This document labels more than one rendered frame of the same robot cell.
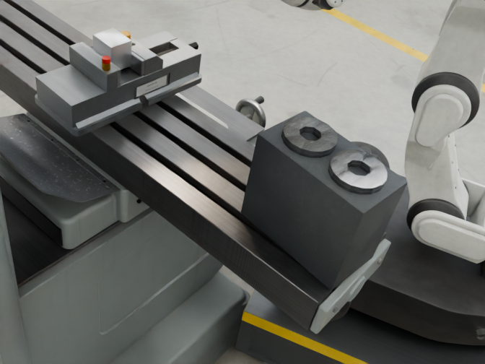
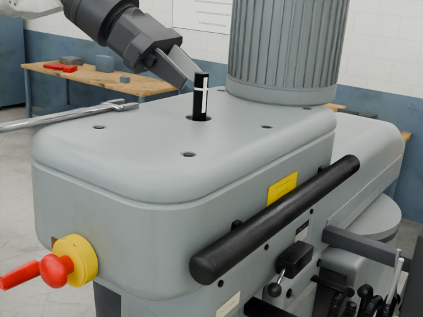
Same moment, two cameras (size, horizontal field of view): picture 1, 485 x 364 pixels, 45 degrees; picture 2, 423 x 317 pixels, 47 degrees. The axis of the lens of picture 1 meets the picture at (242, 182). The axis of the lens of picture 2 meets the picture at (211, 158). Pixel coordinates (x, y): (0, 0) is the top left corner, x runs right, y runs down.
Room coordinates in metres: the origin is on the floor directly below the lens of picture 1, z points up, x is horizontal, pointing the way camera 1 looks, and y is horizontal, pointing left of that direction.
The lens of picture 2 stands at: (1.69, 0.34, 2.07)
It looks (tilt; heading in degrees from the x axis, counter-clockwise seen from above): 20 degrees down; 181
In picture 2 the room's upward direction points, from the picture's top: 4 degrees clockwise
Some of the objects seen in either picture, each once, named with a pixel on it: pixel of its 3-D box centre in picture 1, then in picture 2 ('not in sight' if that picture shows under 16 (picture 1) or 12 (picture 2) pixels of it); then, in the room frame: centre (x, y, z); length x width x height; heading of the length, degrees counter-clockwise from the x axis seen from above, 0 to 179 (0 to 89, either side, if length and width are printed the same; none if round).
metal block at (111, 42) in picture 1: (112, 50); not in sight; (1.02, 0.31, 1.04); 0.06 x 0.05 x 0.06; 55
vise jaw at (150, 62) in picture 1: (133, 51); not in sight; (1.07, 0.28, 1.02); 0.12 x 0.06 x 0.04; 55
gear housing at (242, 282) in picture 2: not in sight; (207, 235); (0.98, 0.33, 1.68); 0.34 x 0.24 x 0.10; 148
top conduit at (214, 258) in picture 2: not in sight; (292, 202); (1.07, 0.45, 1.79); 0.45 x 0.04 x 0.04; 148
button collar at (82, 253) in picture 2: not in sight; (74, 260); (1.21, 0.18, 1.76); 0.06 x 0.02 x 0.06; 58
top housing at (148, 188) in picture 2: not in sight; (201, 166); (1.00, 0.31, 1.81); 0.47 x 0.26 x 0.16; 148
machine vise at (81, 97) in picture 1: (123, 69); not in sight; (1.05, 0.30, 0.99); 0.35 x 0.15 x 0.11; 145
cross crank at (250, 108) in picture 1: (242, 120); not in sight; (1.44, 0.04, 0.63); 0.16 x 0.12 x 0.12; 148
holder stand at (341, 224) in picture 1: (318, 195); not in sight; (0.73, -0.13, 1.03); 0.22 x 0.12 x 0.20; 52
